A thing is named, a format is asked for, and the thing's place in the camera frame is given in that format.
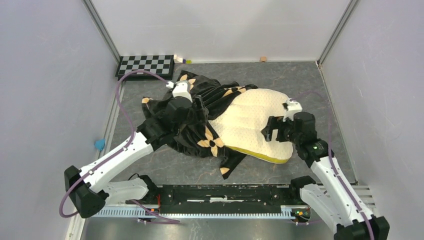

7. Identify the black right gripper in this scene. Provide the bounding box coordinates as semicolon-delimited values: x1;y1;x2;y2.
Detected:
260;115;301;146

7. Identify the black floral pillowcase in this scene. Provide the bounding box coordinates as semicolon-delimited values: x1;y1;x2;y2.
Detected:
136;70;258;180

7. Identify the black grey checkerboard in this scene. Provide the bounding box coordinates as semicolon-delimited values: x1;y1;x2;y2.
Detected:
115;54;175;81

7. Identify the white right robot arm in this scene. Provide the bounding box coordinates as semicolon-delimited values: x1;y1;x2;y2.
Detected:
261;112;390;240

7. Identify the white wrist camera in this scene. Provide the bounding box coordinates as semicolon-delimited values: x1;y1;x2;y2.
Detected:
165;80;193;103
282;98;303;122

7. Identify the small white block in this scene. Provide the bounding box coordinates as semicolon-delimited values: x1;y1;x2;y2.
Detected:
173;54;185;64

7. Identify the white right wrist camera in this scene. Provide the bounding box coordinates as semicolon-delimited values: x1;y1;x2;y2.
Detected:
282;98;303;122

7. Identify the white yellow pillow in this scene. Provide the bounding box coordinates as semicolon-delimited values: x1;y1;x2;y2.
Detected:
209;88;294;164

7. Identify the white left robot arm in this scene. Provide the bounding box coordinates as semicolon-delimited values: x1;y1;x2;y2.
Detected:
59;95;208;219

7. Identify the blue small object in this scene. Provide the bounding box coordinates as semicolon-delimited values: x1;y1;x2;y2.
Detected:
94;138;106;152

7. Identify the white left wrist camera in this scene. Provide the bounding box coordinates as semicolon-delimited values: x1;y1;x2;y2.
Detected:
165;80;193;103

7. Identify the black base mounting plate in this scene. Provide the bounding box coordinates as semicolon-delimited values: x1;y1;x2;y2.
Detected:
138;184;307;215

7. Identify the small tan wooden block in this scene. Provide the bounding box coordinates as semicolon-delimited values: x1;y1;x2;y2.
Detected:
259;56;267;63

